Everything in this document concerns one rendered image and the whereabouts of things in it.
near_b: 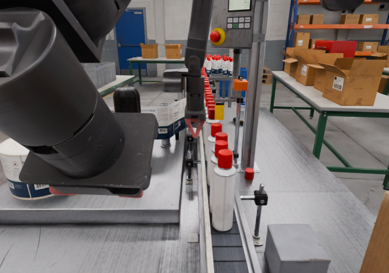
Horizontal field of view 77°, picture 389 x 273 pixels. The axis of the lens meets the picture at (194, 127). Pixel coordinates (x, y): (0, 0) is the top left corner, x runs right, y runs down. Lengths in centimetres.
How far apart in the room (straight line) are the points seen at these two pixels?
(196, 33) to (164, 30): 785
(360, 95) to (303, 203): 168
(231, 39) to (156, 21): 775
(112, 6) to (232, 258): 53
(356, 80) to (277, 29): 634
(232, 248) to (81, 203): 44
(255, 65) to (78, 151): 78
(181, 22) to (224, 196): 806
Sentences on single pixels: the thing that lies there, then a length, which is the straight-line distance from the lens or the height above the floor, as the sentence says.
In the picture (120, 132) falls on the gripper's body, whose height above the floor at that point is 126.
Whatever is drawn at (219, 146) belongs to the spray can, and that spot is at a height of 108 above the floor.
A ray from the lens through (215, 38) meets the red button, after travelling 90.
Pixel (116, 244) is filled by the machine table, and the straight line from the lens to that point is 72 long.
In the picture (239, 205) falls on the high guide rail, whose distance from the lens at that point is 61.
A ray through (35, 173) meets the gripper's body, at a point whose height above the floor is 123.
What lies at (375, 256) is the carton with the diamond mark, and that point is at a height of 102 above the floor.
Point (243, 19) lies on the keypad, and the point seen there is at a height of 138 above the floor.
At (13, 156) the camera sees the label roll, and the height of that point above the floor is 102.
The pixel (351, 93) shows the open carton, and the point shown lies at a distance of 240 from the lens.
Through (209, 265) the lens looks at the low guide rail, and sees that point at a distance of 54.
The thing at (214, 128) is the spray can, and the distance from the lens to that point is 71.
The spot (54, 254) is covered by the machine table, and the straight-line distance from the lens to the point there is 75.
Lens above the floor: 133
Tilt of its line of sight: 20 degrees down
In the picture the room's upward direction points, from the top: straight up
